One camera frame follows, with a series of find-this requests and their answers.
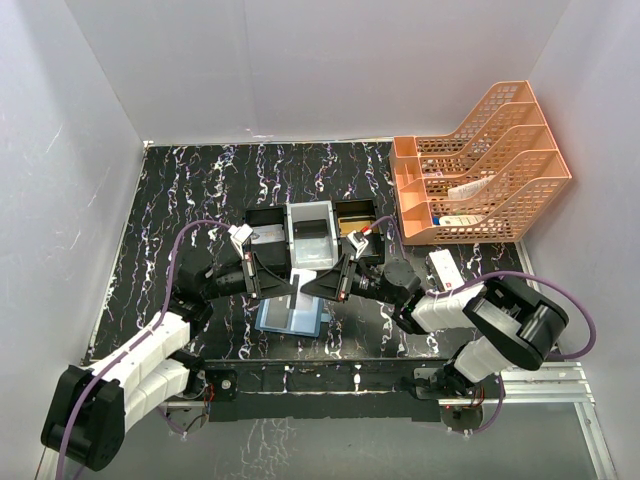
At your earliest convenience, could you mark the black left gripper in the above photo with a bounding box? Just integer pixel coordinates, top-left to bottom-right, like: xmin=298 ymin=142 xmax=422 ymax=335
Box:
xmin=202 ymin=251 xmax=296 ymax=301

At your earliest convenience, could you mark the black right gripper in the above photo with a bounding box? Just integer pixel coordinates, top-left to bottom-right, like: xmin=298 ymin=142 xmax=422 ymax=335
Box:
xmin=301 ymin=253 xmax=401 ymax=306

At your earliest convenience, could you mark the white card from holder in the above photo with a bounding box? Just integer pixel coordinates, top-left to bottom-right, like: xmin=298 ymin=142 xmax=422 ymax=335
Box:
xmin=289 ymin=268 xmax=316 ymax=311

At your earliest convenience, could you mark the blue card holder wallet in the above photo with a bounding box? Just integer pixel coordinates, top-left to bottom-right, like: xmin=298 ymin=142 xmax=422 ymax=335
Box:
xmin=255 ymin=297 xmax=330 ymax=338

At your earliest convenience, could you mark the black card from holder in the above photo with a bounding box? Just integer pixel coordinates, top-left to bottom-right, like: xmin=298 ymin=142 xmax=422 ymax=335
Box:
xmin=293 ymin=219 xmax=328 ymax=241

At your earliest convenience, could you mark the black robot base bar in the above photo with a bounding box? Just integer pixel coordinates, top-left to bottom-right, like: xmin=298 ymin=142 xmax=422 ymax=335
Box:
xmin=164 ymin=358 xmax=507 ymax=425

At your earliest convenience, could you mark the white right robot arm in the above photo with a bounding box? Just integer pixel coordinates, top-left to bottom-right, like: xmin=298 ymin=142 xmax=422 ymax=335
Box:
xmin=301 ymin=255 xmax=569 ymax=397

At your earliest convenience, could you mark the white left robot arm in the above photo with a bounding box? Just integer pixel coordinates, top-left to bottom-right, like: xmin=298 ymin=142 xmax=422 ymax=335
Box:
xmin=40 ymin=248 xmax=293 ymax=471

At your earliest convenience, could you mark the black left card tray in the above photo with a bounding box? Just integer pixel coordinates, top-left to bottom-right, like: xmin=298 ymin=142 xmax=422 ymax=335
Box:
xmin=244 ymin=206 xmax=291 ymax=275

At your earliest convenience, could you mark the black card tray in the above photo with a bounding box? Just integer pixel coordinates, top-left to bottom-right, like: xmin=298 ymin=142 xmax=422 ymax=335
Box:
xmin=244 ymin=206 xmax=291 ymax=275
xmin=333 ymin=198 xmax=386 ymax=266

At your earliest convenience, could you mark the white silver card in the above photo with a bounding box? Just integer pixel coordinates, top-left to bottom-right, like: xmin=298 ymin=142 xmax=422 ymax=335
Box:
xmin=251 ymin=224 xmax=285 ymax=245

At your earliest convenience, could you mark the white middle card tray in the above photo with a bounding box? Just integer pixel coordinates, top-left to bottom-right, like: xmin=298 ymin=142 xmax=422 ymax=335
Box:
xmin=286 ymin=201 xmax=338 ymax=271

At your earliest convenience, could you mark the black right card tray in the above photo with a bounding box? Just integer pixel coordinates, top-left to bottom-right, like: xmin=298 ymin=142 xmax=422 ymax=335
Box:
xmin=333 ymin=198 xmax=386 ymax=266

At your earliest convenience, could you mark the white bottle in organizer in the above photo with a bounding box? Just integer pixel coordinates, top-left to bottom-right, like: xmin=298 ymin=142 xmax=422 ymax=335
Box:
xmin=433 ymin=215 xmax=484 ymax=227

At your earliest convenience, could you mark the white paper in organizer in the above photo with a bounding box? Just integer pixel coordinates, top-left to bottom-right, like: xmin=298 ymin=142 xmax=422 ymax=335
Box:
xmin=447 ymin=175 xmax=494 ymax=200

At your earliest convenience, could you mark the orange plastic file organizer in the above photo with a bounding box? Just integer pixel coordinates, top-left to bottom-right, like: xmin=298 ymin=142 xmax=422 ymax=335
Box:
xmin=390 ymin=80 xmax=572 ymax=245

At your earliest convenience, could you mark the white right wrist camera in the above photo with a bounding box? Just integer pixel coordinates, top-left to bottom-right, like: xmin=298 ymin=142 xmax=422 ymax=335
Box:
xmin=347 ymin=230 xmax=369 ymax=260

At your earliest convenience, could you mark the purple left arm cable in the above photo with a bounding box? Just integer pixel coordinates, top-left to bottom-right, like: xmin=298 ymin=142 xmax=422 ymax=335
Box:
xmin=53 ymin=219 xmax=236 ymax=480

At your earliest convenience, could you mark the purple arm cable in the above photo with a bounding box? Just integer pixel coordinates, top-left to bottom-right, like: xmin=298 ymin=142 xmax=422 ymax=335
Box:
xmin=364 ymin=215 xmax=597 ymax=435
xmin=53 ymin=219 xmax=236 ymax=480

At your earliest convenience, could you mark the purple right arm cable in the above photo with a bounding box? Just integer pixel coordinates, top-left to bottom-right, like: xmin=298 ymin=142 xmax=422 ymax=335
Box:
xmin=364 ymin=215 xmax=597 ymax=435

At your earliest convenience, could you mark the aluminium frame rail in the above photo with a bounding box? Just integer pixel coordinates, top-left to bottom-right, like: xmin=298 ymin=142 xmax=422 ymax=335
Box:
xmin=34 ymin=239 xmax=619 ymax=480

